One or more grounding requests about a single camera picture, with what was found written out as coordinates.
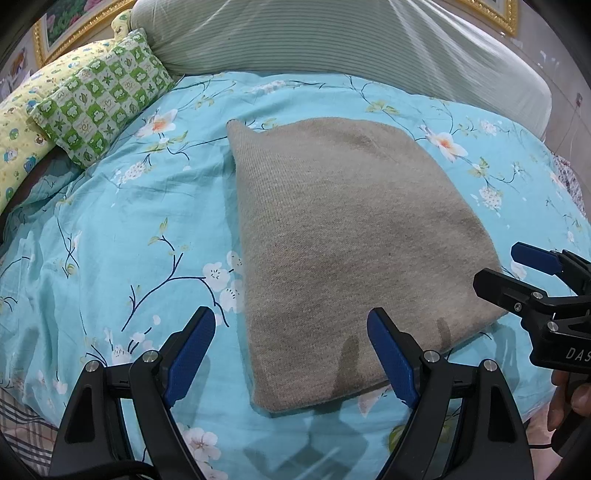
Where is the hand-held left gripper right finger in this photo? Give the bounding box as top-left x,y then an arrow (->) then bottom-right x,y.
366,307 -> 536,480

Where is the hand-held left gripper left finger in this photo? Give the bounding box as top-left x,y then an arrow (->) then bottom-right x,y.
50,305 -> 217,480

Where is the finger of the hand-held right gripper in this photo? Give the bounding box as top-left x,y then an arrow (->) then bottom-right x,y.
473,268 -> 555,318
511,242 -> 591,295

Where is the beige knitted sweater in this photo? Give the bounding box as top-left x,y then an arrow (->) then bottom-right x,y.
226,117 -> 509,412

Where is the person's right hand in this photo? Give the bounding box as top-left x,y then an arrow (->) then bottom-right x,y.
547,370 -> 591,445

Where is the pink floral cloth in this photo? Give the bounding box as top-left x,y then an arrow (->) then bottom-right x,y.
551,154 -> 591,213

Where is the blue floral bed sheet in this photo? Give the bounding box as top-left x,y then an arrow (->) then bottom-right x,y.
0,71 -> 591,480

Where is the plaid cloth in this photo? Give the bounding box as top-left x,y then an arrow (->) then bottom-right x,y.
0,388 -> 58,476

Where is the green checked pillow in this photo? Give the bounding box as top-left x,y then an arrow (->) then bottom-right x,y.
28,28 -> 176,169

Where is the yellow printed pillow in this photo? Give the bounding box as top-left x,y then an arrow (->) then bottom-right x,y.
0,39 -> 121,215

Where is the gold framed landscape painting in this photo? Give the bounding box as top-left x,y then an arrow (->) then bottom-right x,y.
32,0 -> 520,65

